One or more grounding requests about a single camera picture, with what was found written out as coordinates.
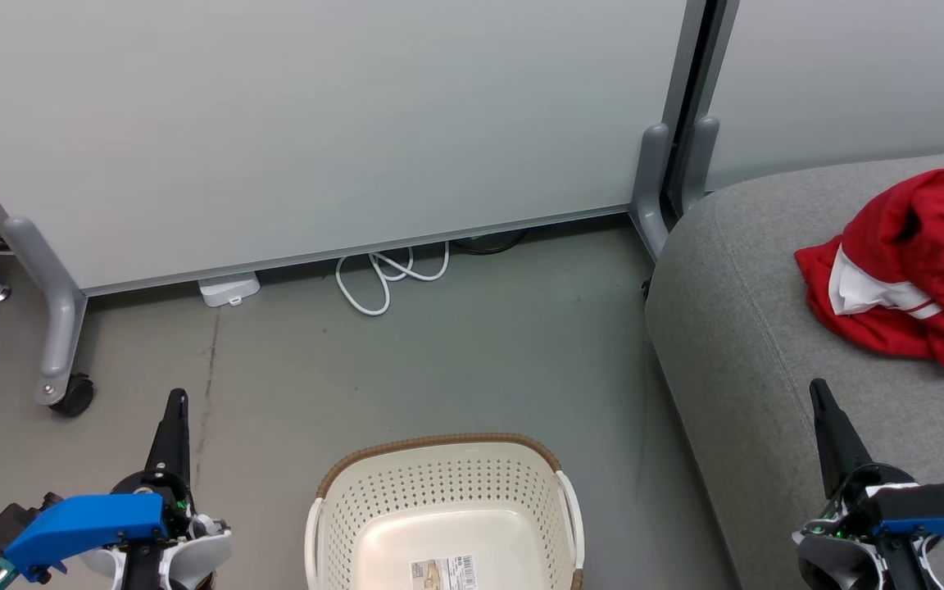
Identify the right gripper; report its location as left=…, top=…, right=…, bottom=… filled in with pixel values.
left=796, top=379, right=915, bottom=542

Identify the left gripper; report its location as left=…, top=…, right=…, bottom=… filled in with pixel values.
left=111, top=389, right=231, bottom=546

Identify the red jersey with white lining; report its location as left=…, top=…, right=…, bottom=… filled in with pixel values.
left=794, top=168, right=944, bottom=369

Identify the cream perforated laundry basket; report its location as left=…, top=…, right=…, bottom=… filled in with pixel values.
left=304, top=433, right=586, bottom=590

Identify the black caster wheel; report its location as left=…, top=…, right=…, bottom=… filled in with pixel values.
left=50, top=373, right=96, bottom=417

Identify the grey fabric sofa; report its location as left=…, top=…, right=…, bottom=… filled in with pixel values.
left=644, top=149, right=944, bottom=590

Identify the grey partition leg with caster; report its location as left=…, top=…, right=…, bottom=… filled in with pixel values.
left=3, top=216, right=88, bottom=406

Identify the white power adapter box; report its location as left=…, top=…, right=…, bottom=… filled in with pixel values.
left=197, top=272, right=261, bottom=308

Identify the barcode sticker label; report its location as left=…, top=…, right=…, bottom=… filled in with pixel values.
left=409, top=554, right=478, bottom=590

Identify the wide white partition panel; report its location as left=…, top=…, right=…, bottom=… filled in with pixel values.
left=0, top=0, right=706, bottom=296

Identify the narrow white partition panel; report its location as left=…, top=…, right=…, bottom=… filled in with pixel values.
left=706, top=0, right=944, bottom=193

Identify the white looped cable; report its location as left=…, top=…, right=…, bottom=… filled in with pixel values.
left=334, top=242, right=450, bottom=316

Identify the black floor cable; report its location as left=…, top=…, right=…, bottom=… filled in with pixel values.
left=450, top=229, right=529, bottom=256

